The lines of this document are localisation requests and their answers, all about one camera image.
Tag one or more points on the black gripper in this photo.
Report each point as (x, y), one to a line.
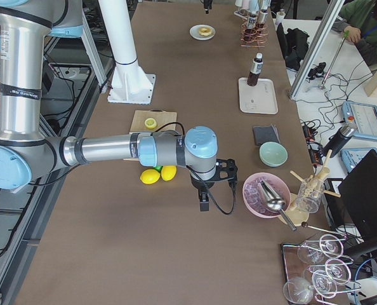
(206, 4)
(200, 185)

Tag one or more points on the white plate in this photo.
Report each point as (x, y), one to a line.
(194, 32)

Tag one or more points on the glazed donut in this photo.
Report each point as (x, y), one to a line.
(205, 31)

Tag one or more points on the dark drink bottle on tray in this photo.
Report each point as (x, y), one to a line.
(255, 70)

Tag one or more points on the cream rabbit tray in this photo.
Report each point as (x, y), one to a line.
(259, 99)

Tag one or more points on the dark bottle in rack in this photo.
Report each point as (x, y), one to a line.
(251, 21)

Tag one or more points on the pink bowl with ice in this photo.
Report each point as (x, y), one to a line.
(254, 200)

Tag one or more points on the green lime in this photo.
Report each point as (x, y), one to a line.
(157, 168)

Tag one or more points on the whole yellow lemon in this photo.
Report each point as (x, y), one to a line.
(150, 176)

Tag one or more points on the metal ice scoop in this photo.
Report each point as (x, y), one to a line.
(275, 203)

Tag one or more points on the mint green bowl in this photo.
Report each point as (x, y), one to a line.
(273, 154)

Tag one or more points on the grey folded cloth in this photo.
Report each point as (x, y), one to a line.
(263, 134)

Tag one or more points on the round wooden stand base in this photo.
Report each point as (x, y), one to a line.
(296, 215)

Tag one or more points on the lemon half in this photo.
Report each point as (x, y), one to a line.
(150, 123)

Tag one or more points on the wooden cutting board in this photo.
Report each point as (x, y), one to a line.
(143, 140)

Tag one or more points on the glass mug on stand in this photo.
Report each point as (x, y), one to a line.
(309, 195)

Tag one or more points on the wine glass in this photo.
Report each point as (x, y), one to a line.
(298, 290)
(319, 248)
(336, 269)
(323, 284)

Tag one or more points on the blue teach pendant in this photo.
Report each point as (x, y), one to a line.
(352, 156)
(363, 116)

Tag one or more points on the person in green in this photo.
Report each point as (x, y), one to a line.
(359, 19)

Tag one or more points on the black monitor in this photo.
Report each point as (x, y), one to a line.
(359, 195)

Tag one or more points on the copper wire bottle rack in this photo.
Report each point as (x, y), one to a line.
(257, 39)

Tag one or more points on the black camera bag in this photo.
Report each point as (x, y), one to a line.
(293, 46)

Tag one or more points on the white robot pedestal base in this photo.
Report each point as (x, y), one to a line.
(130, 84)

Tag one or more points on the aluminium frame post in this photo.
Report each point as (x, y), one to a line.
(320, 36)

